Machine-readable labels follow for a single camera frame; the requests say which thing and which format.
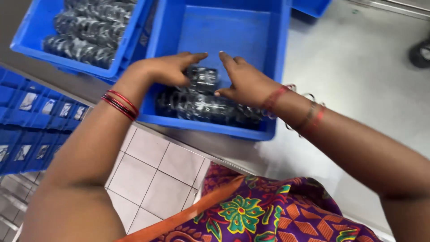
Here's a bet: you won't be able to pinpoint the person's left hand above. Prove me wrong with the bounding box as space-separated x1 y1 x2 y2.
122 51 209 99

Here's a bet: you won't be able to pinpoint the person's right hand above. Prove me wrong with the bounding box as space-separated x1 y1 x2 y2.
214 51 283 109

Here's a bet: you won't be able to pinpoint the short black ring roll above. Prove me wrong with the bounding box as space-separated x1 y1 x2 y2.
183 65 221 95

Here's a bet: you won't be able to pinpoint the red thread wristband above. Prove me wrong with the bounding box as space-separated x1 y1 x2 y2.
260 84 297 119

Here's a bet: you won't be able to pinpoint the blue crate nested underneath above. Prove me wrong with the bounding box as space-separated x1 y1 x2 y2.
55 0 159 85

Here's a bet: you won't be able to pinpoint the red and black bangles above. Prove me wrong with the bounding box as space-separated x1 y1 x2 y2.
101 89 140 122

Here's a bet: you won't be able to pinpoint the large blue plastic crate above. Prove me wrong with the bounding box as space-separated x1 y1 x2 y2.
137 0 293 142

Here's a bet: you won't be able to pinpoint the clear and red bangles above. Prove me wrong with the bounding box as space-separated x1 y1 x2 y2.
285 93 327 139

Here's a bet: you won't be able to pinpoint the blue plastic crate corner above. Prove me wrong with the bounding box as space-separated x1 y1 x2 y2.
292 0 333 18

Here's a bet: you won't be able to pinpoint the purple flowered garment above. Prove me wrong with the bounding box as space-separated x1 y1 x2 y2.
116 163 384 242

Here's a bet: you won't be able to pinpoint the stack of labelled blue crates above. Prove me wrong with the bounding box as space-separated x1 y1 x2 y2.
0 65 90 176

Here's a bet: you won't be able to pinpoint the black wheel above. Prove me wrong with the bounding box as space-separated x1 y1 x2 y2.
408 39 430 69

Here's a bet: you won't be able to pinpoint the metal rack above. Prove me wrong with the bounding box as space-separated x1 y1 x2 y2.
0 171 45 242

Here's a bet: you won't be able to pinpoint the long wrapped black ring roll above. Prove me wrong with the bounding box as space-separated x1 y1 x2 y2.
155 88 265 130

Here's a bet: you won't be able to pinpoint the blue crate holding ring rolls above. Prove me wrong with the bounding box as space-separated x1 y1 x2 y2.
10 0 149 80

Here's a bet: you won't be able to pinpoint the metal rail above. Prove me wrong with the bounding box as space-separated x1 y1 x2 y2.
346 0 430 21

